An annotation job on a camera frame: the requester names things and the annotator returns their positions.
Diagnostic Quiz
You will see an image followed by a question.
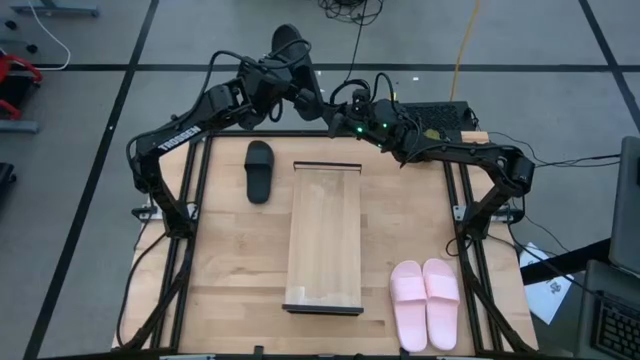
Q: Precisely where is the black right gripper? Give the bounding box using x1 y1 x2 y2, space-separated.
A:
324 98 417 152

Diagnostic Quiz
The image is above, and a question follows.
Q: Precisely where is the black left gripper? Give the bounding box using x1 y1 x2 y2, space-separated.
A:
237 57 322 131

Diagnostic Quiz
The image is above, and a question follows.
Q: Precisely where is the black rubber slide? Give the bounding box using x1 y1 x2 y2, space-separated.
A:
271 23 325 122
243 140 276 205

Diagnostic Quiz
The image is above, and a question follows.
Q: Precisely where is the pink rubber slide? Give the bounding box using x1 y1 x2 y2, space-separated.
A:
422 257 461 351
389 259 429 354

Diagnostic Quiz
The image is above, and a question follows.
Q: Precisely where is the grey desk foot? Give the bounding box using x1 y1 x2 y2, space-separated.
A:
10 3 100 19

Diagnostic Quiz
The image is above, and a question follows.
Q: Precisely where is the black table beam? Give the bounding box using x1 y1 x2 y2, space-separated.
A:
519 238 612 286

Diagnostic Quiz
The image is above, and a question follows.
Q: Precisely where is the white printed paper sheet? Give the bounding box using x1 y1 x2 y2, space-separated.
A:
519 242 576 325

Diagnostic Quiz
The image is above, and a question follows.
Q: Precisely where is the red metal cart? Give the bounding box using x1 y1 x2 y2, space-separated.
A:
0 53 45 121

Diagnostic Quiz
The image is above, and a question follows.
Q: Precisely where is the grey floor bar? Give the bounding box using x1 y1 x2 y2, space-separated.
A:
0 119 40 134

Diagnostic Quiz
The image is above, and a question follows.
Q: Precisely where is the grey laptop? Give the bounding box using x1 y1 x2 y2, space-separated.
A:
574 135 640 360

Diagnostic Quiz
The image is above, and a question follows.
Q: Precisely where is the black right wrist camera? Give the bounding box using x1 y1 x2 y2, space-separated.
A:
351 87 372 109

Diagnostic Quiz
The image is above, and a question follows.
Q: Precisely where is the black coiled cable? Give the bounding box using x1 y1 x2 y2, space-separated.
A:
329 0 372 104

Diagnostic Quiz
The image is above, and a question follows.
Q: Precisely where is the black aluminium rig frame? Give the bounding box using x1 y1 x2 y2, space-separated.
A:
117 128 539 357

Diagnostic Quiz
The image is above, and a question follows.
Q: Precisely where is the black cable bundle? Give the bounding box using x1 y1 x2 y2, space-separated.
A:
318 0 386 26

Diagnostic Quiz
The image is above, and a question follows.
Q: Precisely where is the yellow cable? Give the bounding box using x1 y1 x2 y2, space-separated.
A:
448 0 482 103

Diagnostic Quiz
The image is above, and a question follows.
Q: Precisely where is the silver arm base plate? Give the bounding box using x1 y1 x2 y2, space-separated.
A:
452 204 525 224
132 203 199 222

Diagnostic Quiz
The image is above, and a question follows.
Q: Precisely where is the thin black power cable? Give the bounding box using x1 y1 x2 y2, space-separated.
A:
487 130 621 171

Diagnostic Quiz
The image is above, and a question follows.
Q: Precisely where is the white cable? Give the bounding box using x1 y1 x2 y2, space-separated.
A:
25 0 72 72

